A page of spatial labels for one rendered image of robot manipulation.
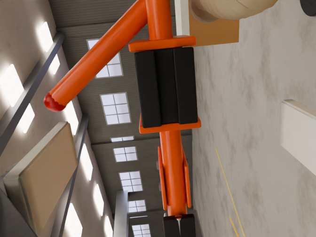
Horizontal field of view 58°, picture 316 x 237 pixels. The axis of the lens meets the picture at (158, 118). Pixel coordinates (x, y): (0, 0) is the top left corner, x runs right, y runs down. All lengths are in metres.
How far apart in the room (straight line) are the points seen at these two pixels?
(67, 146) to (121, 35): 0.15
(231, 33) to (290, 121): 1.97
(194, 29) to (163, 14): 1.82
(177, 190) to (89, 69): 0.15
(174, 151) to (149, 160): 11.76
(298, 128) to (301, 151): 0.01
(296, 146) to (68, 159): 0.13
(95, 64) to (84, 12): 8.73
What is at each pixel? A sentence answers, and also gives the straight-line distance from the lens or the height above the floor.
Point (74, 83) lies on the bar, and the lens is 0.30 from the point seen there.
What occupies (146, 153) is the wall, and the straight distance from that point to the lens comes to 11.74.
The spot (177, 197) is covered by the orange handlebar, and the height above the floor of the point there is 1.23.
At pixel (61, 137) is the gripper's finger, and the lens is 0.16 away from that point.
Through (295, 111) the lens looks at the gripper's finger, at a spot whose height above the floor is 1.17.
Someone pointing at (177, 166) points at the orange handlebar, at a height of 1.23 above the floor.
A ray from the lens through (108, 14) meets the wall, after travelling 8.93.
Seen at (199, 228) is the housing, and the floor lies 1.21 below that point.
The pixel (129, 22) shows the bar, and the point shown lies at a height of 1.26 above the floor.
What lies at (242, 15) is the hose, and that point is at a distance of 0.23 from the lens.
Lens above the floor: 1.24
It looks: level
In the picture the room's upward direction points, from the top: 96 degrees counter-clockwise
